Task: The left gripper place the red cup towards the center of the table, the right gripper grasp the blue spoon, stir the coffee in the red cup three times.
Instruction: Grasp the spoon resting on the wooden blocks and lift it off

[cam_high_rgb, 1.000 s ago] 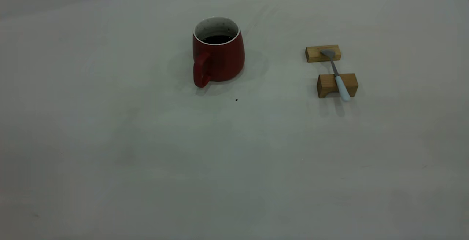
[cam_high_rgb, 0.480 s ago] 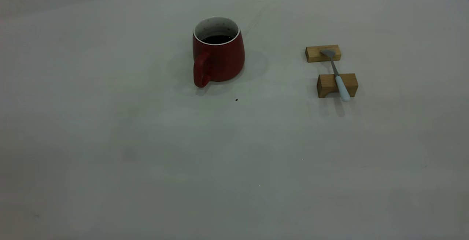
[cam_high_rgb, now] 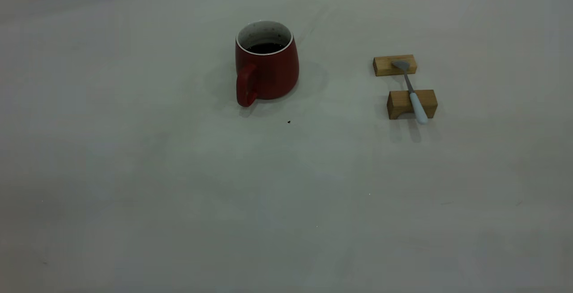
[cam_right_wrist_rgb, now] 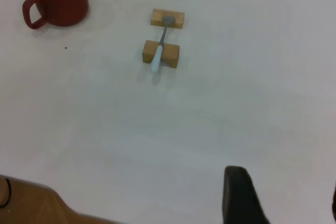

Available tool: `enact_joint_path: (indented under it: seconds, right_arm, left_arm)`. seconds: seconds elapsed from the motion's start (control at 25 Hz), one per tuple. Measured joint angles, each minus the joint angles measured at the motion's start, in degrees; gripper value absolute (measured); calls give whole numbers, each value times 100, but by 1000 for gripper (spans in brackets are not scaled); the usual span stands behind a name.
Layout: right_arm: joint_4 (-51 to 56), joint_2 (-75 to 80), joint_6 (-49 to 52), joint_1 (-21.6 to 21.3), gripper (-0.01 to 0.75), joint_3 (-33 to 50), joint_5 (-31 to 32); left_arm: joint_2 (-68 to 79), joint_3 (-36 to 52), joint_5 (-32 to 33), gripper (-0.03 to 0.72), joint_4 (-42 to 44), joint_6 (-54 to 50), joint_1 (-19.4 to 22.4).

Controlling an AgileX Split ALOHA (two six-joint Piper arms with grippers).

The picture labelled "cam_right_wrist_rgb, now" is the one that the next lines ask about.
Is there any spoon with light blue handle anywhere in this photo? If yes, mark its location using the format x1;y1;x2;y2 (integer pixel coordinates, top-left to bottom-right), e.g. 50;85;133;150
150;15;176;73

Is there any red ceramic coffee cup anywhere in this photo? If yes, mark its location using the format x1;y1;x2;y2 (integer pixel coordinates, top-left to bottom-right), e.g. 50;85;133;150
22;0;89;30

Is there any arched wooden block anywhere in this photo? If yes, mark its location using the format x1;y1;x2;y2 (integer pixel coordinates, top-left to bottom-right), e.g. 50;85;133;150
142;39;181;69

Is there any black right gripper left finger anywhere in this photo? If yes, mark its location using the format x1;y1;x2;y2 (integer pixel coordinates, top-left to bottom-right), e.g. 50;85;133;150
221;165;271;224

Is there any flat rectangular wooden block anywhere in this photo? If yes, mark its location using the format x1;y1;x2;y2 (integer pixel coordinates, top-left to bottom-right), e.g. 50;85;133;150
150;8;185;29

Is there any black floor cable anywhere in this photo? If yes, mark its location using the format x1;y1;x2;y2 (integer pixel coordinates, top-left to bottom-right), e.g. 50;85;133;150
0;178;12;208

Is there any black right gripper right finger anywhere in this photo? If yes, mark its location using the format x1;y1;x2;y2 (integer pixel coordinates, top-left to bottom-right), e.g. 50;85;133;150
332;182;336;222

